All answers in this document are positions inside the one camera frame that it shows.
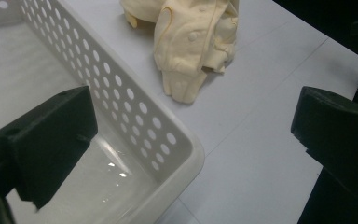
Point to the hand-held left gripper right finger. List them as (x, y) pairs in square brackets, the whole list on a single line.
[(338, 146)]

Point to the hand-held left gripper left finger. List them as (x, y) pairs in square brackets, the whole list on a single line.
[(46, 143)]

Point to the white perforated plastic basket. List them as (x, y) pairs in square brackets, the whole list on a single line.
[(112, 177)]

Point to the pale yellow baby garment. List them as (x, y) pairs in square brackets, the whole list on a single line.
[(186, 56)]

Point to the white table mat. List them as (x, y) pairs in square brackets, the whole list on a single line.
[(254, 140)]

